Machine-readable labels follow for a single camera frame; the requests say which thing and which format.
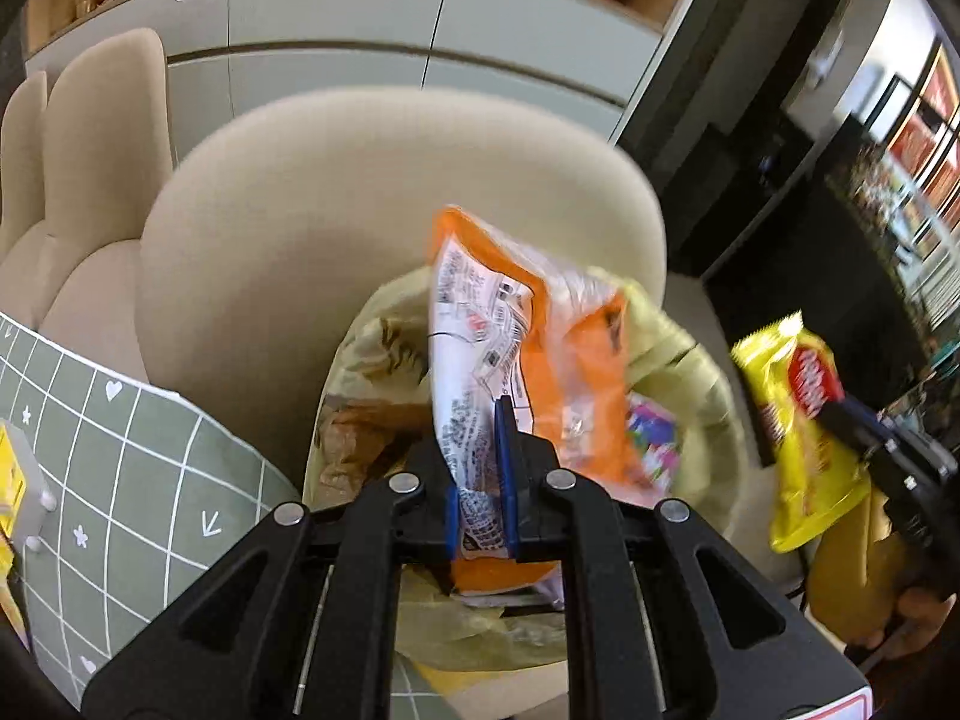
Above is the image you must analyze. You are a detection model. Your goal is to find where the yellow-green trash bag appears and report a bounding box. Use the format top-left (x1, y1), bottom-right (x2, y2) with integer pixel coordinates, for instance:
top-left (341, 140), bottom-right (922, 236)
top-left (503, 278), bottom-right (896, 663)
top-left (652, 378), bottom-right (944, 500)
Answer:
top-left (302, 268), bottom-right (748, 671)

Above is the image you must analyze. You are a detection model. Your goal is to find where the white yellow toy appliance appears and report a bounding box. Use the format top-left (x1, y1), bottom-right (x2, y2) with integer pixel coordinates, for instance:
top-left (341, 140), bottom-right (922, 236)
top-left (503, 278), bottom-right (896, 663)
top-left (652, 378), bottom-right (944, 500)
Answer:
top-left (0, 419), bottom-right (57, 647)

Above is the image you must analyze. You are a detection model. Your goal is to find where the green grid tablecloth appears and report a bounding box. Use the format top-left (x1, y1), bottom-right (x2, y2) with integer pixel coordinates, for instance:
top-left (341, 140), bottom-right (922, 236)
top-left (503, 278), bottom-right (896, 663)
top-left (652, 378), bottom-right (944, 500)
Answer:
top-left (0, 308), bottom-right (467, 720)

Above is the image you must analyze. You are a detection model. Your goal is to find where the beige far chair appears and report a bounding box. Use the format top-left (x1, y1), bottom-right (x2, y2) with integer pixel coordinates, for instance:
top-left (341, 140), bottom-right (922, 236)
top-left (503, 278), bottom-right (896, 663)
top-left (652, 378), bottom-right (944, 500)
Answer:
top-left (2, 70), bottom-right (49, 328)

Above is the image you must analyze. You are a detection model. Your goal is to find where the beige middle chair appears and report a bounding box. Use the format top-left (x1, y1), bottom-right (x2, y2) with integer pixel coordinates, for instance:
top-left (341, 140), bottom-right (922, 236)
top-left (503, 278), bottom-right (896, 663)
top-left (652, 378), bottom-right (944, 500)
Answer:
top-left (32, 28), bottom-right (172, 380)

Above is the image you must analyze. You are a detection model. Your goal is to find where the brown paper trash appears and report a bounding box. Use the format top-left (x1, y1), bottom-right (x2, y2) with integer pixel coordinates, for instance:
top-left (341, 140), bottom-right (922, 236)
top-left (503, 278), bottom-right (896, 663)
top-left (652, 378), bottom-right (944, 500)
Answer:
top-left (308, 310), bottom-right (433, 504)

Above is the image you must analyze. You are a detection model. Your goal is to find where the yellow red snack bag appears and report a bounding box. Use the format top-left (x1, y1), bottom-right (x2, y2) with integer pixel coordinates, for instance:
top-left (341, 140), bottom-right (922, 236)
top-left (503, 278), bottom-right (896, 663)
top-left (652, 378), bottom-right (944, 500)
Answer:
top-left (731, 312), bottom-right (871, 553)

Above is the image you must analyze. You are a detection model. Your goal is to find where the grey sideboard cabinet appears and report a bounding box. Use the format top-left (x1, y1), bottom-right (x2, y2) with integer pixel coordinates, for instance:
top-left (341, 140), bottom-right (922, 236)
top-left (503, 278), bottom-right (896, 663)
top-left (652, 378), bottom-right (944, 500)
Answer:
top-left (26, 0), bottom-right (662, 156)

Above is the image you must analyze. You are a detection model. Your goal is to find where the beige chair near bag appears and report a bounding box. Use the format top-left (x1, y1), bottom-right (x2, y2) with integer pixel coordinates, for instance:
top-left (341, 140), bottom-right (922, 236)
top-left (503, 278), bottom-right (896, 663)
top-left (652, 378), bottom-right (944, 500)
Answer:
top-left (133, 85), bottom-right (812, 720)

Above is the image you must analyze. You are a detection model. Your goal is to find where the orange white snack bag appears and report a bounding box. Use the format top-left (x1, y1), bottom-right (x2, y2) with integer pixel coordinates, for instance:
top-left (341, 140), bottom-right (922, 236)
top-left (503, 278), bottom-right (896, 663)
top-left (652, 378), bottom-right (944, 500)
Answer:
top-left (428, 206), bottom-right (679, 600)

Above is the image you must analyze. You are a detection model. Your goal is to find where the pink colourful snack bag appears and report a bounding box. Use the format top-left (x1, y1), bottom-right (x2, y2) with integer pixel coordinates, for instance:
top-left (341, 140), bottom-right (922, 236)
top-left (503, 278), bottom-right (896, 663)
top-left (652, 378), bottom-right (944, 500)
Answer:
top-left (626, 392), bottom-right (680, 494)

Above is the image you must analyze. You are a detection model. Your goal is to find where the person right hand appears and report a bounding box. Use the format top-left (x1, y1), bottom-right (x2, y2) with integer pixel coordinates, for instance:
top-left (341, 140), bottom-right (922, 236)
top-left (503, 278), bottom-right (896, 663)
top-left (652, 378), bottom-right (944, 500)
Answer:
top-left (885, 589), bottom-right (957, 660)

